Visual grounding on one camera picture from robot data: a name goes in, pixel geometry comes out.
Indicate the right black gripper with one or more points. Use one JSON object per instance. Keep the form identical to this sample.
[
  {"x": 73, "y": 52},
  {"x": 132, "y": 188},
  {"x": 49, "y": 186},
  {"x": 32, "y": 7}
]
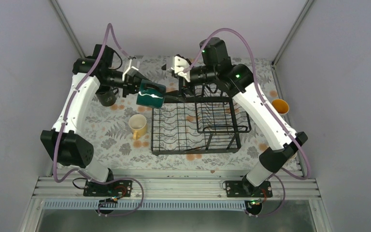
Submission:
[{"x": 183, "y": 85}]

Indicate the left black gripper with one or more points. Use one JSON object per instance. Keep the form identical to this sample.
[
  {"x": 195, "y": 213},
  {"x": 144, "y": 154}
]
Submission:
[{"x": 131, "y": 82}]

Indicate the dark green mug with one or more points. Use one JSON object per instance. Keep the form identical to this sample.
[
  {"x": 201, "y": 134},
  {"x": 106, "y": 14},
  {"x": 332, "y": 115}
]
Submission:
[{"x": 150, "y": 98}]

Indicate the black mug white rim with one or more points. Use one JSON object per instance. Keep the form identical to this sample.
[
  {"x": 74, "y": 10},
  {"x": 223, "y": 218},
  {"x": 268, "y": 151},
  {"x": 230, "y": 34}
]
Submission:
[{"x": 107, "y": 96}]

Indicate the black wire dish rack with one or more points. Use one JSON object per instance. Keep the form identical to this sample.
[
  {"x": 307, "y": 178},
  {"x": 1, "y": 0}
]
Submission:
[{"x": 209, "y": 121}]

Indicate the yellow mug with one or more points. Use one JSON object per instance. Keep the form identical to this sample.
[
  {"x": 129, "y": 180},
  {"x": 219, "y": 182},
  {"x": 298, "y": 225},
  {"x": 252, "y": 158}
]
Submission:
[{"x": 138, "y": 126}]

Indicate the white mug orange interior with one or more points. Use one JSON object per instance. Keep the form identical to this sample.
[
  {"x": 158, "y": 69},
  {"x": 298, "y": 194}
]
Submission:
[{"x": 281, "y": 106}]

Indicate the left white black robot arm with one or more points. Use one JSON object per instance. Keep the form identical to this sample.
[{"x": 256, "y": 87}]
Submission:
[{"x": 93, "y": 76}]

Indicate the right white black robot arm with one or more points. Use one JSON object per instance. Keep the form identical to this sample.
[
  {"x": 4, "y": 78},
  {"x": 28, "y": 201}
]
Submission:
[{"x": 238, "y": 82}]

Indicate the floral patterned tablecloth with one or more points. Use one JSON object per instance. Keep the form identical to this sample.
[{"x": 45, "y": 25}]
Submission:
[{"x": 108, "y": 131}]

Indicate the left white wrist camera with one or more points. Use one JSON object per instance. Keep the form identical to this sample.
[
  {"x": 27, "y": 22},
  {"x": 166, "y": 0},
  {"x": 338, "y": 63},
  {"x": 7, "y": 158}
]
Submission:
[{"x": 130, "y": 68}]

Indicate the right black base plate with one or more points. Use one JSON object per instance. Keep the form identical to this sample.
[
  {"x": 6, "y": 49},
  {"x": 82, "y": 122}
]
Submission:
[{"x": 240, "y": 189}]

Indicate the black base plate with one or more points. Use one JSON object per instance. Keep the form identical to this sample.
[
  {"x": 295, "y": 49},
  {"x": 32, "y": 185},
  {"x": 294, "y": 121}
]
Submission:
[
  {"x": 240, "y": 189},
  {"x": 121, "y": 188}
]

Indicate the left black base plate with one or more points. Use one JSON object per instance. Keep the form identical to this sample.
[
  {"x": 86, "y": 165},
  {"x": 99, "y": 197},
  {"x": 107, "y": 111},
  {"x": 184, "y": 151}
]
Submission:
[{"x": 121, "y": 188}]

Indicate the left aluminium frame post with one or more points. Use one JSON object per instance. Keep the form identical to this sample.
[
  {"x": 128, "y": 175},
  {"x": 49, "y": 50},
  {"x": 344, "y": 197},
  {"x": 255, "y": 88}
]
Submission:
[{"x": 67, "y": 27}]

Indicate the aluminium frame post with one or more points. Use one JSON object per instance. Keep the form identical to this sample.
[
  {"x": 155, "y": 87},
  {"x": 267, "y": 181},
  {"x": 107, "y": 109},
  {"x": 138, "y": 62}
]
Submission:
[
  {"x": 298, "y": 22},
  {"x": 67, "y": 27}
]

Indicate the grey slotted cable duct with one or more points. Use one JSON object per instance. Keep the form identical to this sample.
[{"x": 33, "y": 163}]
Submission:
[{"x": 82, "y": 204}]

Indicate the aluminium mounting rail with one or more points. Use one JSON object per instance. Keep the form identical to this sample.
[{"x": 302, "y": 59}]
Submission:
[{"x": 181, "y": 188}]

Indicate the right aluminium frame post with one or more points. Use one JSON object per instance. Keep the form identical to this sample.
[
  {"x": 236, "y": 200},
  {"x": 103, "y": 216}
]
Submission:
[{"x": 298, "y": 22}]

